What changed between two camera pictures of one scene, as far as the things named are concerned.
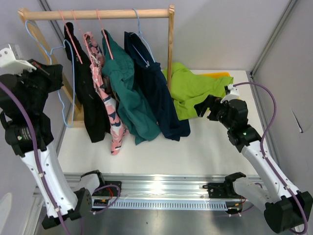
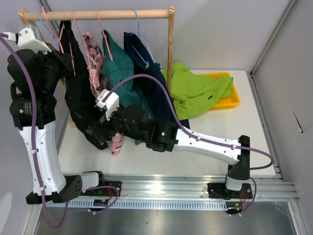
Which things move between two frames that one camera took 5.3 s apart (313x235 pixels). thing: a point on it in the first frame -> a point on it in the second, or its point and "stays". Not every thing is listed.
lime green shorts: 189,89 stays
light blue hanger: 32,29 -> 49,30
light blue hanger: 147,63 stays
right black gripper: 214,103 -> 95,128
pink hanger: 104,35 stays
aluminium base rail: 169,187 stays
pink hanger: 70,37 -> 59,39
